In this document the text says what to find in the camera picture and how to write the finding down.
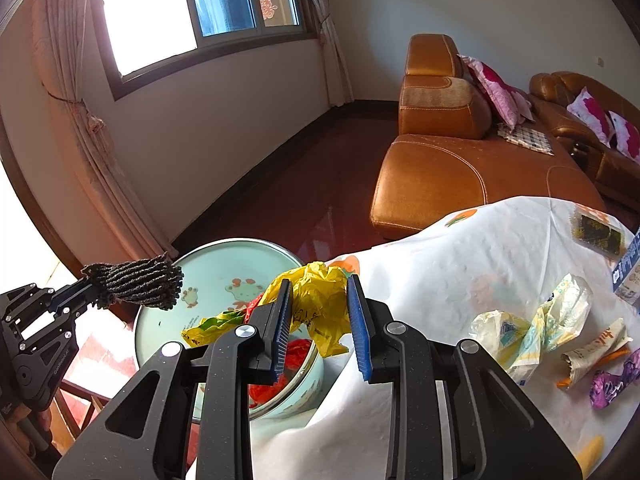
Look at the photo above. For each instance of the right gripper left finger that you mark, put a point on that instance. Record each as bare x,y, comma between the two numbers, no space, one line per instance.
143,432

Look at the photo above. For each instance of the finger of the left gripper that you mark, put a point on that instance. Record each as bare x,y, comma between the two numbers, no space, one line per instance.
83,285
82,304

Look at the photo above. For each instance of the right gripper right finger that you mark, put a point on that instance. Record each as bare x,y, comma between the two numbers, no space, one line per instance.
496,432

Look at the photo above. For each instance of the black foam fruit net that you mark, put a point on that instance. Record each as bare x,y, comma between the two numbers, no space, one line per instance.
152,283

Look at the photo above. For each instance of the white yellow plastic bag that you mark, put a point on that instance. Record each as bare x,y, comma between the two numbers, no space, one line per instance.
518,345

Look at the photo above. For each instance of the red plastic bag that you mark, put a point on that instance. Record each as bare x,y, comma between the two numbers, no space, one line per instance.
283,356

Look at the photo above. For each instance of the yellow sponge cloth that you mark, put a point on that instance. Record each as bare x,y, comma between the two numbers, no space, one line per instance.
589,455

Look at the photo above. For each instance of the purple foil wrapper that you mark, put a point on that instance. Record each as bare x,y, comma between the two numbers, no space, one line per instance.
606,387

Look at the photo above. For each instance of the beige orange paper wrapper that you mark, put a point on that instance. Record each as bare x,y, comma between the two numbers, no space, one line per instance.
612,343

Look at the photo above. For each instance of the teal cartoon trash bin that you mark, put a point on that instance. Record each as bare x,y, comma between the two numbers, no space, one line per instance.
226,275

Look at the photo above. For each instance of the wooden chair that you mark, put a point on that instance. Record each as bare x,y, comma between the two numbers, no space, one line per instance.
44,437

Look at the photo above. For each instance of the white orange-print tablecloth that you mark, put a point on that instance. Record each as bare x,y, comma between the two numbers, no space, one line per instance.
506,256

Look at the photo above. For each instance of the tall white milk carton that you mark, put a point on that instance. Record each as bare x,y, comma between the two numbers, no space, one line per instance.
626,274

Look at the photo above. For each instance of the seaweed snack packet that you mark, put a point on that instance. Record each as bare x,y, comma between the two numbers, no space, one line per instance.
597,235

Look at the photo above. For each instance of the brown leather chaise sofa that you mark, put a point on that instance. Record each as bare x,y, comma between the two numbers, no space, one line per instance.
448,155

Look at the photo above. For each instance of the checkered cloth on sofa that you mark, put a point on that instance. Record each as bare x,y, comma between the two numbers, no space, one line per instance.
526,137

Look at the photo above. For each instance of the pink pillow on chaise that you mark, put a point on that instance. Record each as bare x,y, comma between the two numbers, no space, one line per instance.
511,105

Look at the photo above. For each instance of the brown leather back sofa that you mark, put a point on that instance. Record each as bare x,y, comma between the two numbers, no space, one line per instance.
614,175

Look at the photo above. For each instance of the pink white pillow middle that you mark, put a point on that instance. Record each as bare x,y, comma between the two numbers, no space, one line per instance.
627,137

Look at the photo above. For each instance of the pink white pillow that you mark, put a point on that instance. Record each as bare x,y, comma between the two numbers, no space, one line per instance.
587,109
627,137

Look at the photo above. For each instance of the pink white pillow left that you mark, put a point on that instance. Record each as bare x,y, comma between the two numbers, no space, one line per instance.
587,109

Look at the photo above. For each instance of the pink right curtain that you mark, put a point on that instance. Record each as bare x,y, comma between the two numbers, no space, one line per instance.
338,83

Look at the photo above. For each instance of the window with dark frame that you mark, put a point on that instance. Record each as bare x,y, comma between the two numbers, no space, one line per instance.
143,41

